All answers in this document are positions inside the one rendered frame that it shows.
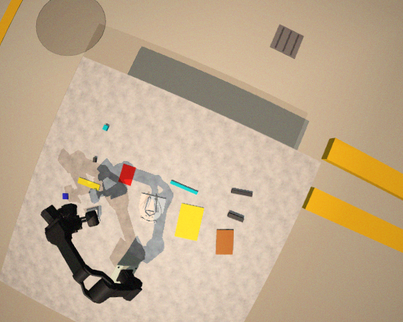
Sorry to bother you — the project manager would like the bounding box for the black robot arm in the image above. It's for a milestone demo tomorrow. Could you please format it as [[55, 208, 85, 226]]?
[[41, 203, 143, 304]]

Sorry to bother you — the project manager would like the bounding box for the yellow flat plate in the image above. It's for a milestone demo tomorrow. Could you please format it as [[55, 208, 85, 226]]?
[[175, 204, 204, 241]]

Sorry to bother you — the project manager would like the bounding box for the yellow flat bar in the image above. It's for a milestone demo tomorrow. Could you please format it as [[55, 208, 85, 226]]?
[[78, 178, 101, 190]]

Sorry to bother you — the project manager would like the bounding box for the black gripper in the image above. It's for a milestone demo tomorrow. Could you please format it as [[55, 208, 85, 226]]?
[[68, 210, 99, 233]]

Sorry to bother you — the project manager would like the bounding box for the orange flat plate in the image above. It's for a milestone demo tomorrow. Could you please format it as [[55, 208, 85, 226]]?
[[216, 229, 234, 255]]

